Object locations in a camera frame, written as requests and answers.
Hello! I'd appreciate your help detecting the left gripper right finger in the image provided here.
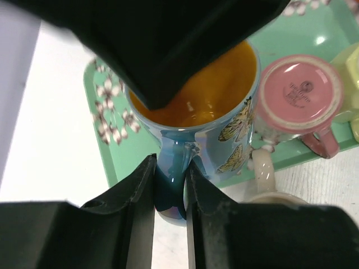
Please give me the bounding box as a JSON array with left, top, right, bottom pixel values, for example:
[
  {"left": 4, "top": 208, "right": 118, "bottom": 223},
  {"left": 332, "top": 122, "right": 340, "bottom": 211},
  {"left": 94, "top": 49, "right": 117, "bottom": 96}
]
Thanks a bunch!
[{"left": 186, "top": 163, "right": 358, "bottom": 268}]

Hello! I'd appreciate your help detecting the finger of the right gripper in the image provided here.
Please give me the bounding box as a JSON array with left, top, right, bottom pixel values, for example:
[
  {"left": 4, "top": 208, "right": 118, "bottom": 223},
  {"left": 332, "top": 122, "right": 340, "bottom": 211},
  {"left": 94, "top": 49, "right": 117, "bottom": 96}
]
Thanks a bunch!
[{"left": 13, "top": 0, "right": 288, "bottom": 110}]

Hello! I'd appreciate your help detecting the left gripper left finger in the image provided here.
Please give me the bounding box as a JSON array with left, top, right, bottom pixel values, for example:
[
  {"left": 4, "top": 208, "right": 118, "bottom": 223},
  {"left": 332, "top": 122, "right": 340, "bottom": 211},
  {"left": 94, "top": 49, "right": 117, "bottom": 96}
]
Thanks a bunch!
[{"left": 1, "top": 155, "right": 157, "bottom": 268}]

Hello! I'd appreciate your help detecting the beige patterned mug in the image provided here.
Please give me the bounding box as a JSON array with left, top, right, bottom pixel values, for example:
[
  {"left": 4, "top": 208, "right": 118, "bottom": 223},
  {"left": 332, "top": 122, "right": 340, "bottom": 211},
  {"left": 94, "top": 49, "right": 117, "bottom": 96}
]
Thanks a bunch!
[{"left": 246, "top": 149, "right": 307, "bottom": 207}]

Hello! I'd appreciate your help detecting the blue glazed mug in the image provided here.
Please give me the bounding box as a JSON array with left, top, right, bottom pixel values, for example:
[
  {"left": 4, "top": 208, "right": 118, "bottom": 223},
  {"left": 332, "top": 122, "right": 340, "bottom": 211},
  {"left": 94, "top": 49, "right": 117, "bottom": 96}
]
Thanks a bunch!
[{"left": 125, "top": 41, "right": 261, "bottom": 223}]

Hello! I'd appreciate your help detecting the pink mug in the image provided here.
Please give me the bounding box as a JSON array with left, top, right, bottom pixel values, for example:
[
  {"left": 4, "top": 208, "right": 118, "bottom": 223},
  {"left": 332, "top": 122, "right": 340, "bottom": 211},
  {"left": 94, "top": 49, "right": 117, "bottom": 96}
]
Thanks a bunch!
[{"left": 255, "top": 54, "right": 344, "bottom": 159}]

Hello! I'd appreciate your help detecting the pale yellow faceted mug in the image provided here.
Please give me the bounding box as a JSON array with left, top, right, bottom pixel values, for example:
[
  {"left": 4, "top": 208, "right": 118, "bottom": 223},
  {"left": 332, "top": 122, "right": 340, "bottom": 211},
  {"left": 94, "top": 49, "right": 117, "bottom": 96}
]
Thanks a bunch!
[{"left": 328, "top": 42, "right": 359, "bottom": 124}]

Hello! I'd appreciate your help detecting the green floral serving tray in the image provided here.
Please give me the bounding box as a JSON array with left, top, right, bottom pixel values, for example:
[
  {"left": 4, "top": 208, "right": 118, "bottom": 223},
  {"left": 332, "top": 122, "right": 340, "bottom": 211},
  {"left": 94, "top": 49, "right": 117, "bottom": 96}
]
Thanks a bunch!
[{"left": 84, "top": 1, "right": 358, "bottom": 186}]

